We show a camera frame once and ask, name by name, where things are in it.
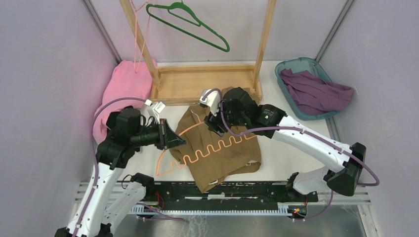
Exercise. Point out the purple garment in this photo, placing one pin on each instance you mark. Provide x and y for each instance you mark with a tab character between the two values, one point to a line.
314	96

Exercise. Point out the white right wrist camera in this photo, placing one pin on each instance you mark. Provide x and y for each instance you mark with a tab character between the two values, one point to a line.
211	98

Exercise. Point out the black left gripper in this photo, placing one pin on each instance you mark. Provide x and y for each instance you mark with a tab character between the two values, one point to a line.
167	138

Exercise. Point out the teal plastic bin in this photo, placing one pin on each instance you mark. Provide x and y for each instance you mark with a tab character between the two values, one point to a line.
298	65

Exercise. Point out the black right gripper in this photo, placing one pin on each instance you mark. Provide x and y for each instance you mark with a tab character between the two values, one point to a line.
212	122

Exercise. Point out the tan brown pleated skirt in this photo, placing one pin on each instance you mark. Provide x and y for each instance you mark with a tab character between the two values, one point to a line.
219	150

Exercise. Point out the wooden clothes rack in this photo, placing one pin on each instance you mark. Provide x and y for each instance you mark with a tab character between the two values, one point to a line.
183	85

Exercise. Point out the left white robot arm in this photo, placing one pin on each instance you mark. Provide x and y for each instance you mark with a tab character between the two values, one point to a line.
129	132

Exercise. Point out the pink garment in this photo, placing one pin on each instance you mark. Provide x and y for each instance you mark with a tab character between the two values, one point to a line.
128	79

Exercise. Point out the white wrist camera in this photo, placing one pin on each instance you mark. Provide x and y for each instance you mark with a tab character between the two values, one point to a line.
211	98
154	109

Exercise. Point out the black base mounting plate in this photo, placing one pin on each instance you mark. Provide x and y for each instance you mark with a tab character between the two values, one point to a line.
228	196

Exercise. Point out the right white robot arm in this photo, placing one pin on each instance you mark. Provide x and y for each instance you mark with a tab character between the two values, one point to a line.
342	163

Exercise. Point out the green hanger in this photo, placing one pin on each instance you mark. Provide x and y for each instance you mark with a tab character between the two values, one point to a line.
197	22

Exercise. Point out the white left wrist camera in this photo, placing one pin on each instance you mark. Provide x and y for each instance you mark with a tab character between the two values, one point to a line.
154	109

